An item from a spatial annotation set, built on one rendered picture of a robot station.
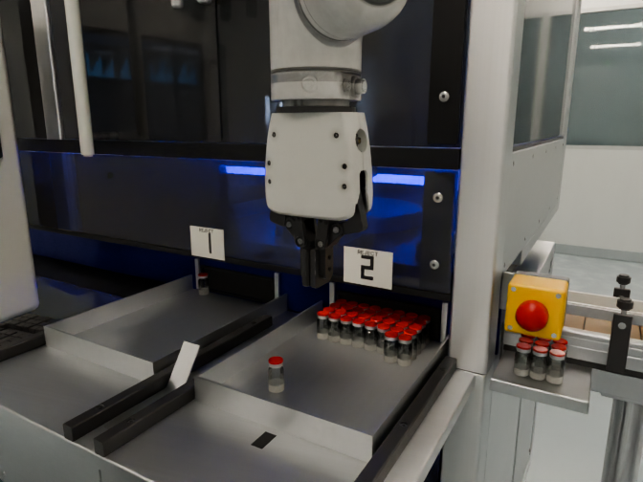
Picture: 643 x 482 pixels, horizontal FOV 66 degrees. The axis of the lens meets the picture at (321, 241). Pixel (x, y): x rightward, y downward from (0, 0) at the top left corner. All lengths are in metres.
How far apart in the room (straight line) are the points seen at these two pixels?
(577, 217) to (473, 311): 4.64
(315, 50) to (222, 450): 0.44
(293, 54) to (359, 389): 0.46
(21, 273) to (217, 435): 0.82
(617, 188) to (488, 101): 4.65
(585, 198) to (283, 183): 4.94
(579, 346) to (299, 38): 0.63
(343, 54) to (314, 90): 0.04
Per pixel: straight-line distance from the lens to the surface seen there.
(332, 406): 0.68
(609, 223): 5.37
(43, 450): 1.78
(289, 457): 0.61
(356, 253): 0.80
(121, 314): 1.04
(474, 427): 0.84
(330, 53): 0.45
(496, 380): 0.79
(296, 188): 0.47
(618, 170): 5.31
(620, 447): 0.98
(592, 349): 0.87
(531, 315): 0.71
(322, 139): 0.45
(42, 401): 0.79
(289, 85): 0.45
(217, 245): 0.96
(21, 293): 1.37
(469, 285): 0.75
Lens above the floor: 1.24
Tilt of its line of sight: 13 degrees down
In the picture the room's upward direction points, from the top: straight up
